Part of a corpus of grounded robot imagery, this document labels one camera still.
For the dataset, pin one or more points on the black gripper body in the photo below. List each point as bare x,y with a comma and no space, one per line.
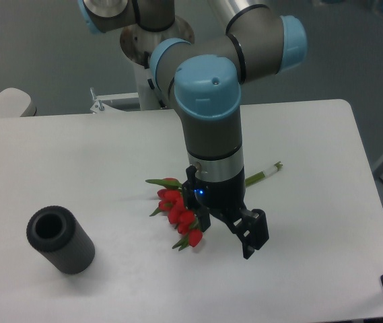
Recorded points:
223,199

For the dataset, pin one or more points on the red tulip flower bunch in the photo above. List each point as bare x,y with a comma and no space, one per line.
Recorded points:
171,204

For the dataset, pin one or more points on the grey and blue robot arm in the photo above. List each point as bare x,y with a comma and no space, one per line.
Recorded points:
202,84

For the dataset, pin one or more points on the white chair armrest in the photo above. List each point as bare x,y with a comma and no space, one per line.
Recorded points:
15,103

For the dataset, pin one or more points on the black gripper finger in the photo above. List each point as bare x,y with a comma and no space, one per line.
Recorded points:
191,203
252,230

